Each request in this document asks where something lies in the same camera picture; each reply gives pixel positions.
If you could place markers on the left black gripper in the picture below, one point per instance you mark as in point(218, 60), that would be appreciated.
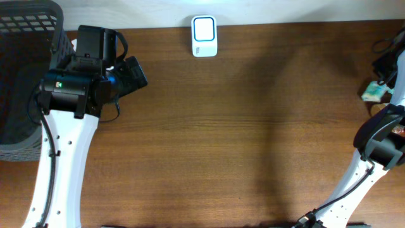
point(124, 87)

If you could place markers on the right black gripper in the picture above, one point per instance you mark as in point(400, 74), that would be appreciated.
point(383, 64)

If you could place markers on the green tissue pack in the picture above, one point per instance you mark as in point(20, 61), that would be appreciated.
point(374, 92)

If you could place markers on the white Pantene tube gold cap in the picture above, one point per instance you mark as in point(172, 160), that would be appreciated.
point(375, 108)

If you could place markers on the orange chocolate bar wrapper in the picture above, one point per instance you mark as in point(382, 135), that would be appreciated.
point(399, 130)

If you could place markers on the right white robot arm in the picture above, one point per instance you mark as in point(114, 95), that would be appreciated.
point(378, 147)

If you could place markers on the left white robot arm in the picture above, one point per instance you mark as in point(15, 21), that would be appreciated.
point(70, 99)

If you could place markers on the white barcode scanner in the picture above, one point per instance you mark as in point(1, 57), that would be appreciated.
point(204, 36)

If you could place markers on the grey plastic mesh basket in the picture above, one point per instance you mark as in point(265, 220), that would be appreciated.
point(32, 42)

